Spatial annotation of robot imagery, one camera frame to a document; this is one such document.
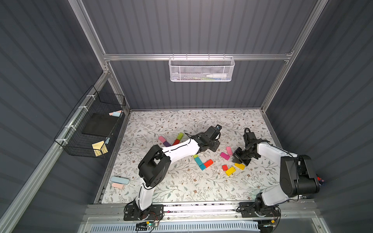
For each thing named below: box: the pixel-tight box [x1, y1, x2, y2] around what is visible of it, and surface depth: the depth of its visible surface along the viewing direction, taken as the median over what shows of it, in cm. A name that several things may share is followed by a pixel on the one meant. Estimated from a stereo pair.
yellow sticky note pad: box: [91, 140, 109, 158], surface depth 66 cm
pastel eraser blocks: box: [110, 176, 130, 190], surface depth 82 cm
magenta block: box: [220, 151, 231, 161], surface depth 96 cm
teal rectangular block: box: [193, 156, 204, 167], surface depth 93 cm
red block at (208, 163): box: [203, 159, 214, 168], surface depth 93 cm
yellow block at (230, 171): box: [224, 166, 237, 177], surface depth 89 cm
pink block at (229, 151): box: [225, 146, 234, 156], surface depth 99 cm
